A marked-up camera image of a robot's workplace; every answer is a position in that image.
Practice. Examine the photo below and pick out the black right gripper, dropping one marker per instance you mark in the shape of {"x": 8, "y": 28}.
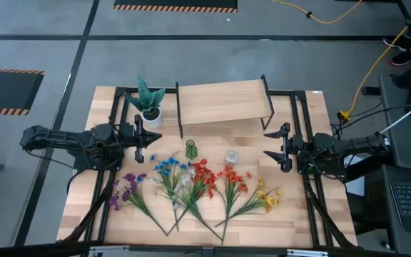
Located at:
{"x": 296, "y": 148}

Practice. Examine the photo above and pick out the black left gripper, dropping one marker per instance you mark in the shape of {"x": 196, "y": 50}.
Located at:
{"x": 138, "y": 142}

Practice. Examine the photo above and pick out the blue artificial flower bunch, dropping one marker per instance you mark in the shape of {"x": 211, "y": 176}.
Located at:
{"x": 171, "y": 161}

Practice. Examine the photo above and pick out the green glass vase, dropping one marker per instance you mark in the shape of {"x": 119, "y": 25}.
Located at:
{"x": 191, "y": 151}

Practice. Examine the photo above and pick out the purple artificial flower bunch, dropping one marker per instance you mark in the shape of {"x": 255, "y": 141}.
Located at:
{"x": 130, "y": 178}

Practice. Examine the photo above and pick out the clear glass vase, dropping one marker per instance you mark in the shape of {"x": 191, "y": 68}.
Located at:
{"x": 231, "y": 157}

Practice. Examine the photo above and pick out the white artificial flower bunch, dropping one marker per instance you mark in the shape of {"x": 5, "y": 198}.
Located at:
{"x": 185, "y": 181}

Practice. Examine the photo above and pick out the yellow artificial flower bunch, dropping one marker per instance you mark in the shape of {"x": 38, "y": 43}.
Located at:
{"x": 267, "y": 200}

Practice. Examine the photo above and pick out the orange artificial flower bunch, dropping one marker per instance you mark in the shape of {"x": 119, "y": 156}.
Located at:
{"x": 232, "y": 178}

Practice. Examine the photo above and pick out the red artificial flower bunch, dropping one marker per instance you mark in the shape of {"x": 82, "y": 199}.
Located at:
{"x": 203, "y": 175}

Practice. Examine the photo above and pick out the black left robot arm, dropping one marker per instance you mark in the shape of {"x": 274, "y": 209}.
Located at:
{"x": 66, "y": 137}

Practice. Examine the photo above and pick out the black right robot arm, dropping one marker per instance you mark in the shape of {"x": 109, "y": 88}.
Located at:
{"x": 348, "y": 146}

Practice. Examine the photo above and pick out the snake plant in white pot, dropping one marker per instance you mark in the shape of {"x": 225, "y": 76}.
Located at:
{"x": 148, "y": 100}

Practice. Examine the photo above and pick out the dark side desk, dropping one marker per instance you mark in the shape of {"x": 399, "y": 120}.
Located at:
{"x": 401, "y": 150}

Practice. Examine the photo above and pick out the thin white rod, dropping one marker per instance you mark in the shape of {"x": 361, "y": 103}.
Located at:
{"x": 405, "y": 116}

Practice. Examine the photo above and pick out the black hazard-striped floor mat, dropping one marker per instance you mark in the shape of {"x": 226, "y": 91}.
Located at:
{"x": 5, "y": 91}
{"x": 175, "y": 3}

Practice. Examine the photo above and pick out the person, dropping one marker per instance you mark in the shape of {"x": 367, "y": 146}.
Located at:
{"x": 401, "y": 59}

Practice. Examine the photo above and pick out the wooden shelf with black frame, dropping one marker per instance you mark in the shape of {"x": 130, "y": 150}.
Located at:
{"x": 223, "y": 101}

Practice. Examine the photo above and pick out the black table edge rail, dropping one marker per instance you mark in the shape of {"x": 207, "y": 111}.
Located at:
{"x": 30, "y": 250}

